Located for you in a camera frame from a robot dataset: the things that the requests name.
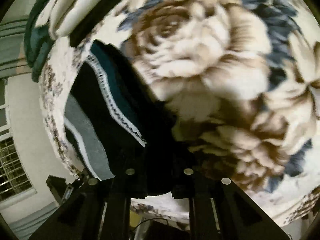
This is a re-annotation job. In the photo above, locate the black grey striped small garment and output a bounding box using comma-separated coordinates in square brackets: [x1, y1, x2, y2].
[63, 39, 190, 198]

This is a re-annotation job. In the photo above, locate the folded beige black clothes stack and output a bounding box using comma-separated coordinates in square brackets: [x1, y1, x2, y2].
[35, 0, 146, 48]

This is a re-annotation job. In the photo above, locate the black stand near window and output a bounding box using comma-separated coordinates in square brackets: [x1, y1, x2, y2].
[46, 175, 74, 206]

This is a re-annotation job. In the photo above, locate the barred window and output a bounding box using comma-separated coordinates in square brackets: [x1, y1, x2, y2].
[0, 79, 33, 202]

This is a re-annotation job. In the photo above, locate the floral cream bed blanket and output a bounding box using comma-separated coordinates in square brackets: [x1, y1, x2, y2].
[40, 0, 319, 226]

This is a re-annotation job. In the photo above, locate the grey striped curtain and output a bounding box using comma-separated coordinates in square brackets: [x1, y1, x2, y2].
[0, 16, 31, 79]

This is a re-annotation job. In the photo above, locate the dark green pillow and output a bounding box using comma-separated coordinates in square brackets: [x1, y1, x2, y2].
[24, 0, 54, 82]

